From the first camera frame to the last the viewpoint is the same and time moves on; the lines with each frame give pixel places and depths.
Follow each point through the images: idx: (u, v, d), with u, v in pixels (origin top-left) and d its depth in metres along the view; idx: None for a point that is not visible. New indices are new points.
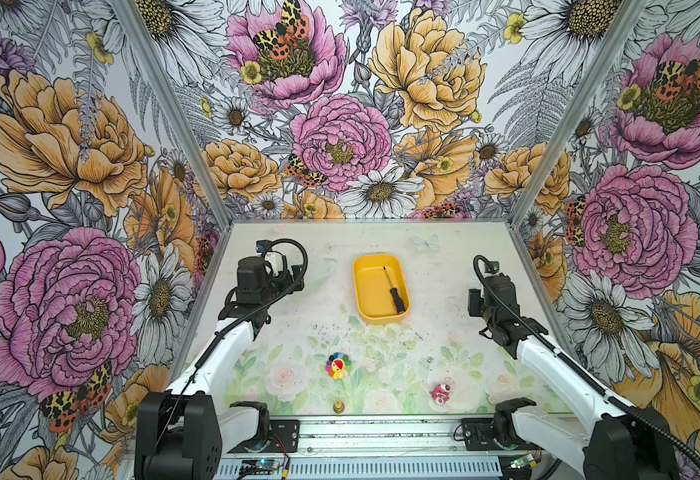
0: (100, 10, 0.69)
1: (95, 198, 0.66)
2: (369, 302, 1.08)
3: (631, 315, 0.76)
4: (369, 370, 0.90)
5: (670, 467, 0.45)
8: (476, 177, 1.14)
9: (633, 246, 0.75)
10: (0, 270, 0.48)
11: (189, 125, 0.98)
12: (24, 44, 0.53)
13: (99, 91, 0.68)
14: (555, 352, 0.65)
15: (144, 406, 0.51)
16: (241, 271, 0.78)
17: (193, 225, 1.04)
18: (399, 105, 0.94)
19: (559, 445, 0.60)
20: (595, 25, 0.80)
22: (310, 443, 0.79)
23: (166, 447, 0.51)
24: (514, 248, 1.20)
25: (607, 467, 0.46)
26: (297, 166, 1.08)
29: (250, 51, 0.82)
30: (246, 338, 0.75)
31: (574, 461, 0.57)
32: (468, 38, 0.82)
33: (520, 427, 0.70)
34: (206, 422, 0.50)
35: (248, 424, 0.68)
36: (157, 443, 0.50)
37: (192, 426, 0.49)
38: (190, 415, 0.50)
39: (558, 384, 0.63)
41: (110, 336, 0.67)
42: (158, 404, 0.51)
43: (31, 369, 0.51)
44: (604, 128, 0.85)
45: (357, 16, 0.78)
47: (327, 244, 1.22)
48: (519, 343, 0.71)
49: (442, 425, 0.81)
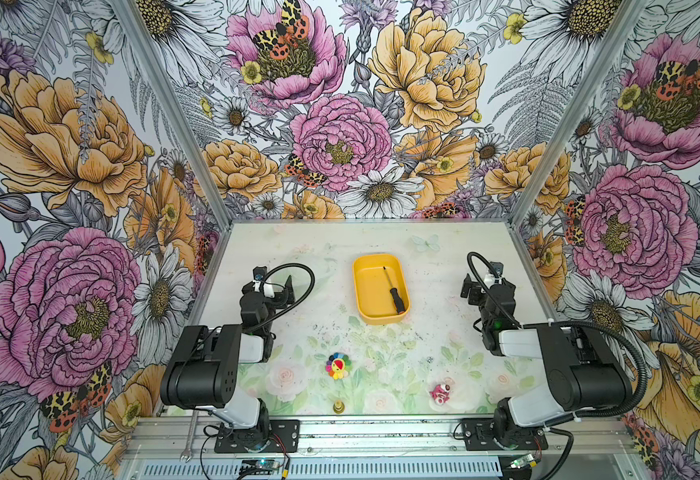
0: (100, 10, 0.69)
1: (95, 198, 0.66)
2: (369, 302, 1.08)
3: (631, 315, 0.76)
4: (369, 370, 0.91)
5: (609, 360, 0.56)
8: (476, 177, 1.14)
9: (633, 246, 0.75)
10: (0, 270, 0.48)
11: (189, 125, 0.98)
12: (24, 44, 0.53)
13: (99, 91, 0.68)
14: (521, 326, 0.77)
15: (188, 326, 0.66)
16: (244, 313, 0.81)
17: (193, 225, 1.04)
18: (399, 105, 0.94)
19: (541, 404, 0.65)
20: (596, 26, 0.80)
22: (309, 443, 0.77)
23: (193, 363, 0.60)
24: (514, 248, 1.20)
25: (559, 364, 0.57)
26: (297, 166, 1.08)
29: (250, 51, 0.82)
30: (258, 351, 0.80)
31: (557, 408, 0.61)
32: (468, 38, 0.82)
33: (517, 417, 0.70)
34: (234, 338, 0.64)
35: (248, 410, 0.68)
36: (190, 353, 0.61)
37: (226, 335, 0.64)
38: (227, 329, 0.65)
39: (522, 348, 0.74)
41: (110, 336, 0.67)
42: (198, 327, 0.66)
43: (31, 369, 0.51)
44: (604, 129, 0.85)
45: (357, 16, 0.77)
47: (327, 244, 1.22)
48: (501, 338, 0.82)
49: (442, 424, 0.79)
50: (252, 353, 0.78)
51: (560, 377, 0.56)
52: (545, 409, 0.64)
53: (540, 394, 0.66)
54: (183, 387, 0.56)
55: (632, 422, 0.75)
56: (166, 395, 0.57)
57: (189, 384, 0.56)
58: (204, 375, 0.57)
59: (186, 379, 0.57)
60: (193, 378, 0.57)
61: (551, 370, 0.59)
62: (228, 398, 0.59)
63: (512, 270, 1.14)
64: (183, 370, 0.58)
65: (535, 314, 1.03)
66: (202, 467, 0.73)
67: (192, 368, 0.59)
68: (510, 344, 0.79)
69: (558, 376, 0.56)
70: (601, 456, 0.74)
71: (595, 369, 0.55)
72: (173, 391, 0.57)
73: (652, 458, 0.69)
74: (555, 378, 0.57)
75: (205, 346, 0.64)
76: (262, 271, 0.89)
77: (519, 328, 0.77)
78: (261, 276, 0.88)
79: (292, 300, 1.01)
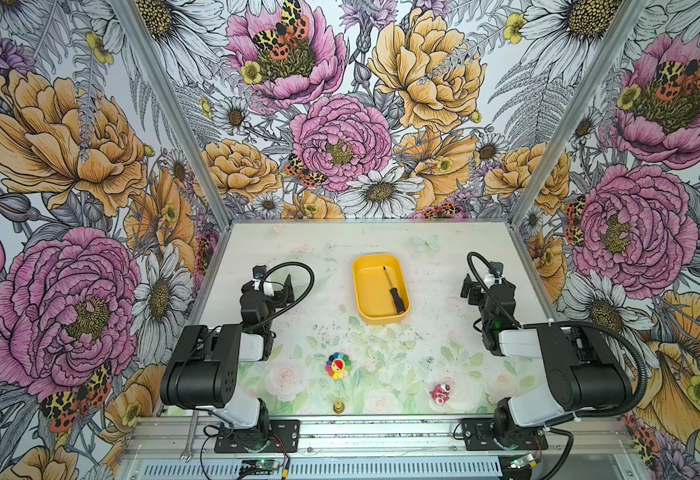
0: (100, 10, 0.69)
1: (95, 198, 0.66)
2: (369, 302, 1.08)
3: (631, 315, 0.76)
4: (369, 370, 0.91)
5: (609, 360, 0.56)
8: (476, 177, 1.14)
9: (633, 246, 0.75)
10: (0, 270, 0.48)
11: (189, 125, 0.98)
12: (24, 44, 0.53)
13: (99, 91, 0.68)
14: (521, 326, 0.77)
15: (189, 326, 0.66)
16: (244, 311, 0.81)
17: (193, 225, 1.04)
18: (399, 105, 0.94)
19: (541, 404, 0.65)
20: (596, 26, 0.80)
22: (309, 443, 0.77)
23: (193, 363, 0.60)
24: (514, 248, 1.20)
25: (559, 364, 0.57)
26: (297, 166, 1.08)
29: (250, 51, 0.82)
30: (258, 350, 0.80)
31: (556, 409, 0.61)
32: (468, 38, 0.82)
33: (517, 417, 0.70)
34: (233, 338, 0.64)
35: (248, 409, 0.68)
36: (190, 353, 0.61)
37: (226, 335, 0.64)
38: (227, 329, 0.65)
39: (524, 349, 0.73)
41: (110, 336, 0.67)
42: (197, 327, 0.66)
43: (31, 369, 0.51)
44: (604, 129, 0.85)
45: (357, 16, 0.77)
47: (327, 244, 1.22)
48: (501, 339, 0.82)
49: (442, 424, 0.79)
50: (252, 353, 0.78)
51: (560, 377, 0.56)
52: (545, 409, 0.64)
53: (540, 395, 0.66)
54: (183, 388, 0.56)
55: (632, 423, 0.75)
56: (166, 395, 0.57)
57: (189, 384, 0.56)
58: (204, 375, 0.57)
59: (185, 381, 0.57)
60: (193, 379, 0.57)
61: (551, 370, 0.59)
62: (228, 399, 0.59)
63: (512, 270, 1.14)
64: (183, 370, 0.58)
65: (535, 314, 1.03)
66: (202, 467, 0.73)
67: (192, 368, 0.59)
68: (510, 344, 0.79)
69: (558, 376, 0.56)
70: (601, 456, 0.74)
71: (595, 369, 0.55)
72: (173, 391, 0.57)
73: (652, 458, 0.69)
74: (555, 378, 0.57)
75: (205, 346, 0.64)
76: (261, 270, 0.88)
77: (519, 328, 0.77)
78: (261, 275, 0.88)
79: (292, 300, 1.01)
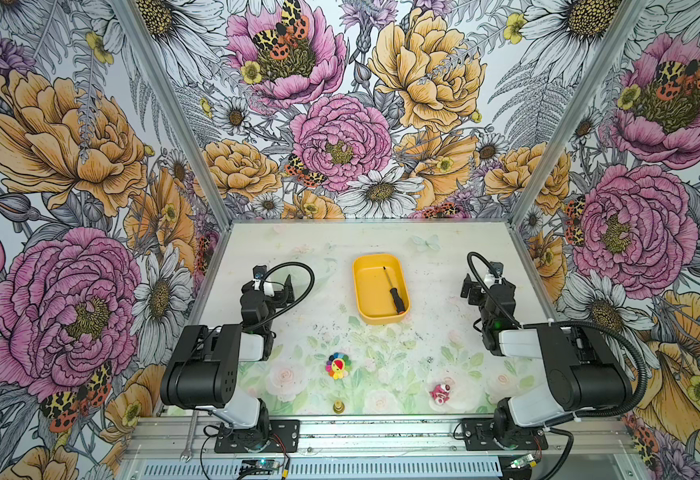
0: (100, 10, 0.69)
1: (95, 198, 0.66)
2: (369, 302, 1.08)
3: (631, 315, 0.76)
4: (369, 370, 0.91)
5: (609, 360, 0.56)
8: (476, 177, 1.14)
9: (633, 246, 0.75)
10: (0, 270, 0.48)
11: (189, 125, 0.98)
12: (24, 44, 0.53)
13: (99, 91, 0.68)
14: (520, 326, 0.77)
15: (189, 326, 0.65)
16: (244, 312, 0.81)
17: (193, 225, 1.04)
18: (399, 105, 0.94)
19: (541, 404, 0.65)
20: (595, 26, 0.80)
22: (309, 443, 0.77)
23: (193, 363, 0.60)
24: (513, 248, 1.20)
25: (559, 364, 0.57)
26: (297, 166, 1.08)
29: (250, 51, 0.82)
30: (258, 350, 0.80)
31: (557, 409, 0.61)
32: (468, 38, 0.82)
33: (517, 417, 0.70)
34: (233, 338, 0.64)
35: (248, 409, 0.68)
36: (189, 353, 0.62)
37: (226, 335, 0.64)
38: (227, 329, 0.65)
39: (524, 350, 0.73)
41: (110, 336, 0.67)
42: (198, 327, 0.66)
43: (31, 369, 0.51)
44: (604, 129, 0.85)
45: (357, 16, 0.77)
47: (327, 244, 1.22)
48: (502, 340, 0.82)
49: (442, 424, 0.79)
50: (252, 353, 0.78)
51: (560, 377, 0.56)
52: (545, 409, 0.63)
53: (541, 394, 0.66)
54: (183, 388, 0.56)
55: (632, 423, 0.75)
56: (166, 395, 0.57)
57: (189, 384, 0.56)
58: (204, 375, 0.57)
59: (184, 382, 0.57)
60: (193, 380, 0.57)
61: (551, 370, 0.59)
62: (228, 399, 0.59)
63: (512, 270, 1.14)
64: (183, 370, 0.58)
65: (535, 314, 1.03)
66: (202, 467, 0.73)
67: (192, 369, 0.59)
68: (510, 344, 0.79)
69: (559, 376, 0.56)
70: (601, 456, 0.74)
71: (595, 369, 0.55)
72: (173, 391, 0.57)
73: (651, 458, 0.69)
74: (555, 378, 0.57)
75: (205, 346, 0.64)
76: (262, 270, 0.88)
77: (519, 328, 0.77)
78: (262, 275, 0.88)
79: (292, 300, 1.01)
